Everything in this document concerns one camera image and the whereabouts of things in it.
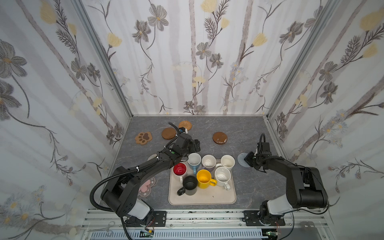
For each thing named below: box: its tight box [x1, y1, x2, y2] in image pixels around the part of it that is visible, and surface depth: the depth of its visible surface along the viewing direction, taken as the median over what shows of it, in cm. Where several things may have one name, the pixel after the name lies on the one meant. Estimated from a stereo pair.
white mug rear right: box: [215, 154, 236, 171], surface depth 88 cm
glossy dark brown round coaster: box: [212, 131, 228, 145], surface depth 109 cm
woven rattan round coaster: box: [178, 120, 193, 131], surface depth 117 cm
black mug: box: [177, 175, 198, 196], surface depth 80 cm
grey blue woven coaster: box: [237, 152, 251, 168], surface depth 97 cm
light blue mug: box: [187, 152, 202, 175], surface depth 87 cm
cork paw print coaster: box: [135, 131, 153, 145], surface depth 108 cm
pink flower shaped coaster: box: [138, 177, 156, 197], surface depth 86 cm
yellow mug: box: [196, 169, 218, 189], surface depth 83 cm
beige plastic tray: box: [168, 163, 237, 206], surface depth 83 cm
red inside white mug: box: [172, 162, 188, 185], surface depth 86 cm
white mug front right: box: [214, 166, 232, 191], surface depth 84 cm
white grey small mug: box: [201, 154, 221, 172], surface depth 90 cm
